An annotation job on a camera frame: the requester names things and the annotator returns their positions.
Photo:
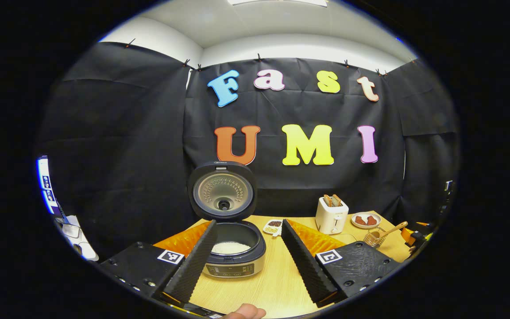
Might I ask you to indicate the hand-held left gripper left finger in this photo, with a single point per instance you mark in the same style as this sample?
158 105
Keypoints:
195 261

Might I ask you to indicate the white toaster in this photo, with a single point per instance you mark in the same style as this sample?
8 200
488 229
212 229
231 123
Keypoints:
331 219

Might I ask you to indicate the computer monitor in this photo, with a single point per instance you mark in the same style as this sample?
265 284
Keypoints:
46 181

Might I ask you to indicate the brown meat piece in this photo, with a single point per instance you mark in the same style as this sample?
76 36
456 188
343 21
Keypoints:
371 220
360 220

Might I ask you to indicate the toast slice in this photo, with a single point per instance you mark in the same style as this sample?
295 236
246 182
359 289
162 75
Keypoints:
336 200
327 200

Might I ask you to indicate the white round plate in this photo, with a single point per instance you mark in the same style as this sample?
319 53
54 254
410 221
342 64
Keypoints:
365 226

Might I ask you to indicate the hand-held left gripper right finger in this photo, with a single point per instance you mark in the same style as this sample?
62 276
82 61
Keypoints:
306 261

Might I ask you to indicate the black backdrop cloth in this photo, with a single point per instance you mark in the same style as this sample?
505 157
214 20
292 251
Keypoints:
126 155

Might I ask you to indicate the white equipment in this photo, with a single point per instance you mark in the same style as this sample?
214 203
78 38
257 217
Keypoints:
78 239

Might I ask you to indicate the wooden spoon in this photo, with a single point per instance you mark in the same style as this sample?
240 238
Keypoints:
394 228

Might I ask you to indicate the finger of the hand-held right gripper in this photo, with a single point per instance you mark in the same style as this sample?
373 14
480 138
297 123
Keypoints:
416 235

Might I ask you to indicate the black and silver rice cooker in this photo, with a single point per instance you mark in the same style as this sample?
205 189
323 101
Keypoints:
224 190

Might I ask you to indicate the white divided grain dish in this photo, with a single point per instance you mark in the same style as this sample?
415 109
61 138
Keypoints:
272 228

